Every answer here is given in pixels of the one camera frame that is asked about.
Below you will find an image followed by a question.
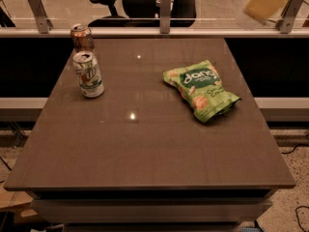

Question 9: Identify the green rice chip bag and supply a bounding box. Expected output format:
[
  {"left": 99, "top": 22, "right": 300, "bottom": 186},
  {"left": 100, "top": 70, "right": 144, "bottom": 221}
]
[{"left": 163, "top": 60, "right": 240, "bottom": 123}]

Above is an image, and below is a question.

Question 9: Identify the brown soda can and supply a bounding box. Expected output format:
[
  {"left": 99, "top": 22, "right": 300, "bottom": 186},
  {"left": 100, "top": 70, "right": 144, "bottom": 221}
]
[{"left": 70, "top": 23, "right": 95, "bottom": 52}]

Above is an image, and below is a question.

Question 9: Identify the white green 7up can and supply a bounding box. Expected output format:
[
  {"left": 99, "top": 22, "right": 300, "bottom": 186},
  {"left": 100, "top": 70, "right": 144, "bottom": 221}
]
[{"left": 72, "top": 51, "right": 104, "bottom": 98}]

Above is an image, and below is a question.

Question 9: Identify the black office chair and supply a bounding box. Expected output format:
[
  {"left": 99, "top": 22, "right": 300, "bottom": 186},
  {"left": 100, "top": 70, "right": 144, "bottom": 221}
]
[{"left": 89, "top": 0, "right": 196, "bottom": 27}]

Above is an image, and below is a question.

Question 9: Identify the grey table drawer base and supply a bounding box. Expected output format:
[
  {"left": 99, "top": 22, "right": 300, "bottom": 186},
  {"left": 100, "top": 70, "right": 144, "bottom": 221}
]
[{"left": 31, "top": 198, "right": 271, "bottom": 232}]

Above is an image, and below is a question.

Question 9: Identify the cardboard box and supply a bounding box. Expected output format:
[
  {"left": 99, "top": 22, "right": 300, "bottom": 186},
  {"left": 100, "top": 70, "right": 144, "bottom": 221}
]
[{"left": 0, "top": 183, "right": 42, "bottom": 225}]

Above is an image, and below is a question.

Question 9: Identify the right metal glass bracket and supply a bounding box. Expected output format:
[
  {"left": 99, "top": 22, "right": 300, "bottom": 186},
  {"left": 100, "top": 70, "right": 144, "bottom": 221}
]
[{"left": 275, "top": 0, "right": 304, "bottom": 34}]

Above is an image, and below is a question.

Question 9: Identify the metal glass bracket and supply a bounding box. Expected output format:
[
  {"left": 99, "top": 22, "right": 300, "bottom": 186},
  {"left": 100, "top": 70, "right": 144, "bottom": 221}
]
[
  {"left": 27, "top": 0, "right": 53, "bottom": 34},
  {"left": 160, "top": 0, "right": 171, "bottom": 34},
  {"left": 275, "top": 0, "right": 304, "bottom": 34}
]

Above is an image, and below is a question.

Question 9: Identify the middle metal glass bracket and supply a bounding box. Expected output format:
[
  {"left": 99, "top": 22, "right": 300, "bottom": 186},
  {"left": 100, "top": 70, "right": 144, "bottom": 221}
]
[{"left": 160, "top": 0, "right": 171, "bottom": 34}]

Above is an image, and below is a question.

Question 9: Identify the black floor cable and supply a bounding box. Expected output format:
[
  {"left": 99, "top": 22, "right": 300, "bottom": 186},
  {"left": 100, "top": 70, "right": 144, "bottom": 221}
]
[{"left": 281, "top": 143, "right": 309, "bottom": 232}]

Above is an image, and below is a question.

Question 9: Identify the left metal glass bracket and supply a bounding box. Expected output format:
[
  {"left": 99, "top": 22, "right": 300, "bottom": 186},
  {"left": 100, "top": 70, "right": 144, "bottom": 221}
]
[{"left": 27, "top": 0, "right": 53, "bottom": 34}]

